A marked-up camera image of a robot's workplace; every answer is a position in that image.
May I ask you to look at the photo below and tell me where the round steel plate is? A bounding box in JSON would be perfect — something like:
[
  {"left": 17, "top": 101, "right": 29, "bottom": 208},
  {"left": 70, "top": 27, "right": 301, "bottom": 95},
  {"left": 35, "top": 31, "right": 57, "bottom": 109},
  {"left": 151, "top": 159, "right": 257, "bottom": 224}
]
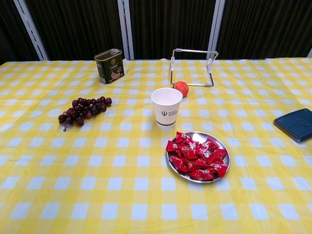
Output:
[{"left": 165, "top": 131, "right": 231, "bottom": 183}]

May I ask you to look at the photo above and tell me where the white paper cup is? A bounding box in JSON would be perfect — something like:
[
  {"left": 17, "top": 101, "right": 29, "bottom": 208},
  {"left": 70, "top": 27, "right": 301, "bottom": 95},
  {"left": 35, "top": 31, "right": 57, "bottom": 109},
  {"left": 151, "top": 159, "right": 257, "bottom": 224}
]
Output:
[{"left": 151, "top": 87, "right": 183, "bottom": 129}]

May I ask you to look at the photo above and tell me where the red apple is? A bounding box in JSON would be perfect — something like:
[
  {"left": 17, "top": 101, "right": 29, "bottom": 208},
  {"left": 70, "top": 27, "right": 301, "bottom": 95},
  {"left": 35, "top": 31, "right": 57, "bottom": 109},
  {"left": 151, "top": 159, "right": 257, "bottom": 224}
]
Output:
[{"left": 173, "top": 80, "right": 190, "bottom": 98}]

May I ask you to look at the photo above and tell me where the green rectangular tin can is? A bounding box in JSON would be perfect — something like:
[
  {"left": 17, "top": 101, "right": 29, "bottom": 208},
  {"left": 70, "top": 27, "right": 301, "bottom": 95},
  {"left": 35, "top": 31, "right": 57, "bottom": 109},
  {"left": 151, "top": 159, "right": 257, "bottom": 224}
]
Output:
[{"left": 94, "top": 48, "right": 125, "bottom": 85}]

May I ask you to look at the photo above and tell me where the dark red grape bunch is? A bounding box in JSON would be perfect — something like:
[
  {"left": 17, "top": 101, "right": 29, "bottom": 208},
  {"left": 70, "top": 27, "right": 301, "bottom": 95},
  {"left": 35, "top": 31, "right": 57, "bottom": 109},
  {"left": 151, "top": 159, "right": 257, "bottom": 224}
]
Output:
[{"left": 58, "top": 96, "right": 113, "bottom": 132}]

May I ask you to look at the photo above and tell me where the black pleated curtain panel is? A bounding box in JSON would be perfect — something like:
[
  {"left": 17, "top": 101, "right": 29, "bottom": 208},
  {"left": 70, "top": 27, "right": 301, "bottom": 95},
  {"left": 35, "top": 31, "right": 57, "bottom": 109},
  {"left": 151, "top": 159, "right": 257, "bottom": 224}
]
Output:
[
  {"left": 216, "top": 0, "right": 312, "bottom": 60},
  {"left": 24, "top": 0, "right": 126, "bottom": 61},
  {"left": 128, "top": 0, "right": 217, "bottom": 60},
  {"left": 0, "top": 0, "right": 41, "bottom": 65}
]

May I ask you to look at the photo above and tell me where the dark blue flat case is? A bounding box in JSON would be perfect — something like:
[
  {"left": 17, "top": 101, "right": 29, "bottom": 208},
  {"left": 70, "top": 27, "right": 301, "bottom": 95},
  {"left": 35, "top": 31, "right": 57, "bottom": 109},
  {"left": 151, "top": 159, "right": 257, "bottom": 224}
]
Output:
[{"left": 273, "top": 108, "right": 312, "bottom": 143}]

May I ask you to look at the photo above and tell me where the metal wire stand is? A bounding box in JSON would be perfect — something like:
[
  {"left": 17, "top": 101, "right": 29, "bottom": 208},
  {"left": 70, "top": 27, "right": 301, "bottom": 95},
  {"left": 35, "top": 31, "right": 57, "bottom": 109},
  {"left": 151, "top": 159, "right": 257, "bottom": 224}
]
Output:
[{"left": 170, "top": 48, "right": 219, "bottom": 88}]

